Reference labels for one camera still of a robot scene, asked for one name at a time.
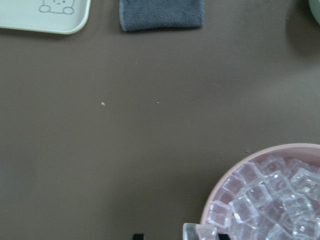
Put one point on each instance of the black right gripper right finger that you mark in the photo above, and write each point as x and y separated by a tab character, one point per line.
222	236

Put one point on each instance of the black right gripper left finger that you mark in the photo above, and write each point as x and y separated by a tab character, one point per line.
138	236

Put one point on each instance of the clear ice cube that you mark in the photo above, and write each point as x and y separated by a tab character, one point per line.
193	231

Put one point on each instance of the pink bowl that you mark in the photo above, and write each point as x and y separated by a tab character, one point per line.
273	194

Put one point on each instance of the grey folded cloth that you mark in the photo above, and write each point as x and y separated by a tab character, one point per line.
137	15

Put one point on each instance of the cream rabbit tray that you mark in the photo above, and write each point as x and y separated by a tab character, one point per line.
63	17

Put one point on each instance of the green ceramic bowl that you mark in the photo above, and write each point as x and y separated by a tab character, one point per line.
314	6

